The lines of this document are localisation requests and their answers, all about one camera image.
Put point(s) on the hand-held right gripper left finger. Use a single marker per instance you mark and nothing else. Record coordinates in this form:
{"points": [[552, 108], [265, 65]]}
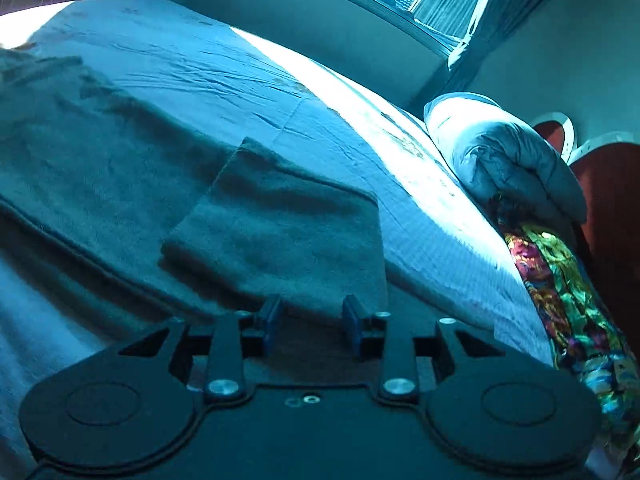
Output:
{"points": [[270, 324]]}

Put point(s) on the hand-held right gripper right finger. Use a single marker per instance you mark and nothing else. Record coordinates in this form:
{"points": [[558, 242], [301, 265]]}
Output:
{"points": [[353, 327]]}

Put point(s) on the dark green pants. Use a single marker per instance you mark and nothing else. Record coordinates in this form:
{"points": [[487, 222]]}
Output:
{"points": [[125, 160]]}

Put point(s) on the colourful patterned blanket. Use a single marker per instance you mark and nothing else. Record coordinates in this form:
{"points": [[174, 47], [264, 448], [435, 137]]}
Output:
{"points": [[575, 310]]}

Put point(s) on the rolled light blue quilt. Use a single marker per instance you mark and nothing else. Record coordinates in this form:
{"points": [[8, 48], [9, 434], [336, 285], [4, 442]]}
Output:
{"points": [[500, 160]]}

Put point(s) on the bed with floral sheet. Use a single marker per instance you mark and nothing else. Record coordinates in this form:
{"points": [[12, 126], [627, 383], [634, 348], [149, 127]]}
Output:
{"points": [[200, 65]]}

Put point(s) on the red and white headboard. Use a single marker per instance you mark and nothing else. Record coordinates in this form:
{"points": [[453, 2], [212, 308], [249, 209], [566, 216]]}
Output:
{"points": [[610, 195]]}

